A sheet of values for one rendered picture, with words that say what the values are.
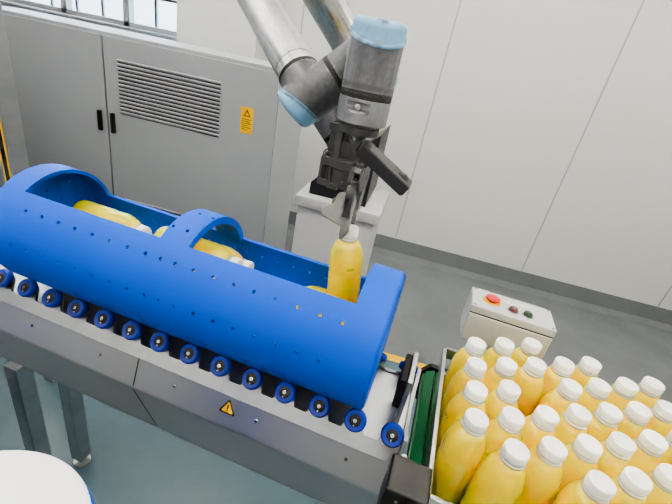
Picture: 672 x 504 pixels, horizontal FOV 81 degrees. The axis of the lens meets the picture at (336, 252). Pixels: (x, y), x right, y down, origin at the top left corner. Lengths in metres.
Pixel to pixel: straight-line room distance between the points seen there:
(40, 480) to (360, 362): 0.46
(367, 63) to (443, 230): 3.07
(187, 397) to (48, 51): 2.52
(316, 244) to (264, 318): 0.83
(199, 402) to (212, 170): 1.82
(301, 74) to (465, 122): 2.72
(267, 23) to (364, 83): 0.32
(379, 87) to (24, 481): 0.74
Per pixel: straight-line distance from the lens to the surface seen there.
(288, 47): 0.89
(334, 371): 0.72
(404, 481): 0.74
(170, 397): 1.00
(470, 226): 3.68
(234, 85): 2.43
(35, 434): 1.69
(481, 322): 1.06
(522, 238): 3.78
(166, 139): 2.70
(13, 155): 1.80
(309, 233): 1.52
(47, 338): 1.18
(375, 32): 0.69
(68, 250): 0.96
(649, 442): 0.93
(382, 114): 0.71
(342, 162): 0.73
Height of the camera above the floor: 1.59
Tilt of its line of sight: 27 degrees down
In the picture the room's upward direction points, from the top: 12 degrees clockwise
